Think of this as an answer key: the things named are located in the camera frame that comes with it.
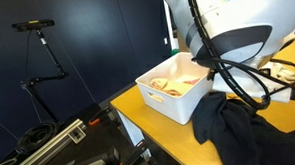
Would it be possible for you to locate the dark blue clothing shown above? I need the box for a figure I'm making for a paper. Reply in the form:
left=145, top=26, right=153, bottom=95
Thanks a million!
left=191, top=87, right=295, bottom=165

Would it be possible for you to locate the beige clothing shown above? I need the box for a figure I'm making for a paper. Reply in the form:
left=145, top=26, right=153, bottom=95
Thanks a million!
left=263, top=59, right=295, bottom=87

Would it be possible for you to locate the white plastic storage container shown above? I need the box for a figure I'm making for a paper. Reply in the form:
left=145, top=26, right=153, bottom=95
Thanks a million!
left=134, top=50, right=221, bottom=128

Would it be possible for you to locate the peach orange cloth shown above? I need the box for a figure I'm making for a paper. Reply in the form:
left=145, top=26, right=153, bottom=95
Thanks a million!
left=149, top=73, right=202, bottom=99

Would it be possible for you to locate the small green object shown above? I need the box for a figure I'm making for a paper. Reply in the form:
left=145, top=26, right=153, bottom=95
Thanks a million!
left=170, top=48, right=181, bottom=57

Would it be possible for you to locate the white table leg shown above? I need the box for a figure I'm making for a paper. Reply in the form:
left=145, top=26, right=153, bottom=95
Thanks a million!
left=117, top=108, right=153, bottom=162

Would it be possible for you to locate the aluminium extrusion bar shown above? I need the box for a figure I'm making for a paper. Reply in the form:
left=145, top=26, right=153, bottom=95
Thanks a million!
left=9, top=117, right=89, bottom=165

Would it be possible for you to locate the thin black cable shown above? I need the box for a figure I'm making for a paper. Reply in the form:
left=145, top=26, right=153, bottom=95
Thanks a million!
left=190, top=52, right=295, bottom=102

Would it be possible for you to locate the black corrugated cable conduit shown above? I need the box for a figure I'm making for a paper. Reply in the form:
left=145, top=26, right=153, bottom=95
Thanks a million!
left=186, top=0, right=273, bottom=114

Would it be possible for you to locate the black clamp orange handle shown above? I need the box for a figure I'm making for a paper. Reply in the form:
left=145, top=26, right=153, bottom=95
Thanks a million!
left=87, top=106, right=120, bottom=128
left=113, top=139, right=152, bottom=165

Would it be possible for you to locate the black camera stand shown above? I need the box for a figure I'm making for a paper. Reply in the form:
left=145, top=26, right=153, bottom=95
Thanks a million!
left=17, top=28, right=71, bottom=125

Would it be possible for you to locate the coiled black cable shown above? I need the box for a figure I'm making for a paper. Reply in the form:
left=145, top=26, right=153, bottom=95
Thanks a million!
left=14, top=120, right=60, bottom=156

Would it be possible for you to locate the black camera bar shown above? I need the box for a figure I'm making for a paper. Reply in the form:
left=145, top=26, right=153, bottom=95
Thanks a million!
left=12, top=18, right=56, bottom=32

